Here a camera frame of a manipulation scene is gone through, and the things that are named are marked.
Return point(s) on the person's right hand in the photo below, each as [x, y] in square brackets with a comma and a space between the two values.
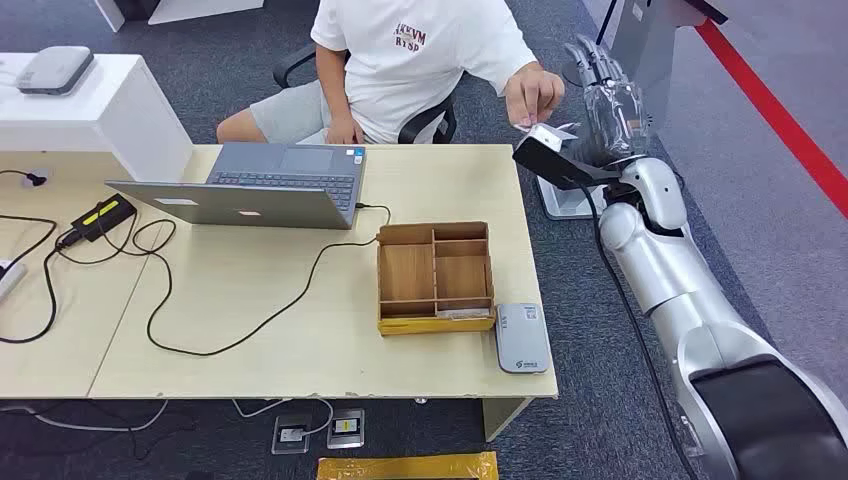
[344, 131]

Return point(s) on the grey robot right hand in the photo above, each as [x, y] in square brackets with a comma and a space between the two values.
[616, 119]

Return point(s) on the person's left hand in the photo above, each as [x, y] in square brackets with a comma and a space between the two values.
[533, 89]

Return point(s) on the white ID card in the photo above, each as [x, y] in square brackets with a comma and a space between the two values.
[521, 126]

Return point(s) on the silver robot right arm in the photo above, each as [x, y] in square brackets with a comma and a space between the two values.
[669, 265]

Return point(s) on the person's right forearm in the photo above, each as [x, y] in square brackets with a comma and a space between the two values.
[331, 79]

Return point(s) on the person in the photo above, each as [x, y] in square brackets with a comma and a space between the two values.
[411, 60]

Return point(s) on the white card stack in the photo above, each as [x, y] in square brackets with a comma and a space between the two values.
[464, 312]

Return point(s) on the grey card reader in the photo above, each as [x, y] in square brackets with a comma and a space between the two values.
[522, 338]

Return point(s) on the grey kiosk stand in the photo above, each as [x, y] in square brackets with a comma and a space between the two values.
[652, 60]

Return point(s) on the black office chair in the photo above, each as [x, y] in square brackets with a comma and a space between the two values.
[424, 126]

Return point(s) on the grey laptop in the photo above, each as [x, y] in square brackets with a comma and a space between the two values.
[265, 205]

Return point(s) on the wooden organizer box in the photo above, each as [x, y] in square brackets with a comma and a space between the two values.
[407, 272]

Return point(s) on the white furniture panel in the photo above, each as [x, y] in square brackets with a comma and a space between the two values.
[192, 8]

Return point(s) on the white cabinet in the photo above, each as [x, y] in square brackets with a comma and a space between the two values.
[99, 119]

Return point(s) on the black power adapter yellow label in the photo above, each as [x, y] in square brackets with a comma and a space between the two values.
[102, 217]

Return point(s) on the grey flat device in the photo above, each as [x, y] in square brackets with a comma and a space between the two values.
[53, 69]

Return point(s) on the metal floor socket plate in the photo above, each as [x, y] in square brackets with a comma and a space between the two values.
[291, 435]
[346, 429]

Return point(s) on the white power strip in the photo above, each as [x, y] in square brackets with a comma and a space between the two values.
[10, 278]

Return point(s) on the black stanchion post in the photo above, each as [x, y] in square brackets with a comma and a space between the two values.
[571, 74]

